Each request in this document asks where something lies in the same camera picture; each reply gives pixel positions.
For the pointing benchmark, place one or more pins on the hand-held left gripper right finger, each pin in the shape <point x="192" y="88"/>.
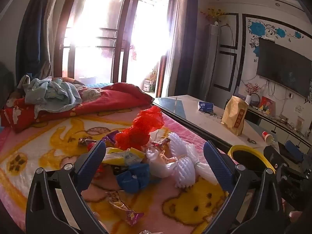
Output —
<point x="217" y="163"/>

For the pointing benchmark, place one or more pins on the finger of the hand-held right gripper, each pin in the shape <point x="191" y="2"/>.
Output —
<point x="293" y="151"/>

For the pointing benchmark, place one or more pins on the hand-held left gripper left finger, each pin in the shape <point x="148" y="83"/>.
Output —
<point x="92" y="158"/>

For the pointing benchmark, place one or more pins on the white foam fruit net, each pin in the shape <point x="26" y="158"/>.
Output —
<point x="178" y="143"/>
<point x="207" y="173"/>
<point x="186" y="173"/>

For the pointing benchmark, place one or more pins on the yellow trash bin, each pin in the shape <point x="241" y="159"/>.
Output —
<point x="234" y="150"/>

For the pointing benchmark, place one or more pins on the yellow snack wrapper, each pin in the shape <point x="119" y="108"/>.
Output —
<point x="114" y="157"/>

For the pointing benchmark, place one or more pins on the blue glove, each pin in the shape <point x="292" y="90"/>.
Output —
<point x="134" y="178"/>

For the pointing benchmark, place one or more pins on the red mesh bag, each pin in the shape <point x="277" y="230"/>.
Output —
<point x="139" y="129"/>

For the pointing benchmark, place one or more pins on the white plastic bag red print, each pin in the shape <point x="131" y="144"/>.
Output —
<point x="158" y="165"/>

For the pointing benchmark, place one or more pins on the person's right hand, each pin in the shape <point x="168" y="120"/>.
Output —
<point x="295" y="218"/>

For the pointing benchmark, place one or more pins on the brown candy wrapper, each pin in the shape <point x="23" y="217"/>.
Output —
<point x="85" y="141"/>

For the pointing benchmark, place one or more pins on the white television cabinet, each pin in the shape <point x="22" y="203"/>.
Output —
<point x="275" y="129"/>

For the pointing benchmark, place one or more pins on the red paper cup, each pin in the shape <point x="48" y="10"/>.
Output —
<point x="267" y="136"/>

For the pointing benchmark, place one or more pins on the pink yellow printed blanket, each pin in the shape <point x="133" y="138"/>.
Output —
<point x="48" y="175"/>

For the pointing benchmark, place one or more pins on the white coffee table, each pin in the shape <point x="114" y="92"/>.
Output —
<point x="192" y="120"/>

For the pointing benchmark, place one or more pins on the brown paper bag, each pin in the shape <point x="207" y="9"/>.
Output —
<point x="234" y="117"/>

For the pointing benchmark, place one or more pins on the red framed picture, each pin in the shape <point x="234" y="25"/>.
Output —
<point x="265" y="106"/>

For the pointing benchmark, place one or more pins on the red printed quilt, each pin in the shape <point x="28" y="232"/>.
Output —
<point x="109" y="104"/>

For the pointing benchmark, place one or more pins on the blue packet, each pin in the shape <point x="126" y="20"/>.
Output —
<point x="206" y="106"/>

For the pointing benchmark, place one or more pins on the purple clear snack wrapper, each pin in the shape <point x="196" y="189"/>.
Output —
<point x="126" y="212"/>

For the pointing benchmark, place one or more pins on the pale printed cloth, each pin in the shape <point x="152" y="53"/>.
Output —
<point x="91" y="93"/>

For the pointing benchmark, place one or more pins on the white vase red flowers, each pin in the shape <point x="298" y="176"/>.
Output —
<point x="248" y="98"/>

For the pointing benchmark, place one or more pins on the dark blue cushion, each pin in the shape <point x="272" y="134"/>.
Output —
<point x="100" y="85"/>

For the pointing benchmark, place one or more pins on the light blue clothes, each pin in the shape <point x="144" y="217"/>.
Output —
<point x="53" y="92"/>

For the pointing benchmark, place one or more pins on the brown pillow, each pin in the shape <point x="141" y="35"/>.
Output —
<point x="70" y="80"/>

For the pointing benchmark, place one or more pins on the black flat television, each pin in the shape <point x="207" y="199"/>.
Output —
<point x="282" y="65"/>

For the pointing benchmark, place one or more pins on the white balcony container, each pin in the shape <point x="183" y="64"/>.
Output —
<point x="147" y="85"/>

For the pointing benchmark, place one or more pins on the grey standing air conditioner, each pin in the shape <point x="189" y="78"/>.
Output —
<point x="210" y="61"/>

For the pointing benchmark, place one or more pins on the balcony potted plant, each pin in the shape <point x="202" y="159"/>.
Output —
<point x="153" y="74"/>

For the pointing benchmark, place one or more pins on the pink hanging laundry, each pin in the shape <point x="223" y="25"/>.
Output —
<point x="133" y="53"/>

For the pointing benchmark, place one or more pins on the dark cloth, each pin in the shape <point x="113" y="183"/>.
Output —
<point x="6" y="85"/>

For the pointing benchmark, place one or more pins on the dark blue curtain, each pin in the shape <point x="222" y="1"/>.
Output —
<point x="31" y="41"/>
<point x="185" y="53"/>

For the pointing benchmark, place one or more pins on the grey curtain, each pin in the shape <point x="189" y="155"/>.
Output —
<point x="176" y="29"/>
<point x="50" y="41"/>

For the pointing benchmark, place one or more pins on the yellow artificial flowers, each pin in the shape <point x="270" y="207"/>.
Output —
<point x="214" y="13"/>

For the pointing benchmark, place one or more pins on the brown window door frame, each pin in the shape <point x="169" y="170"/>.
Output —
<point x="59" y="58"/>

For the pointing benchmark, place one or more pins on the blue flower wall decal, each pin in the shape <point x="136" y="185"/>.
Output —
<point x="258" y="28"/>

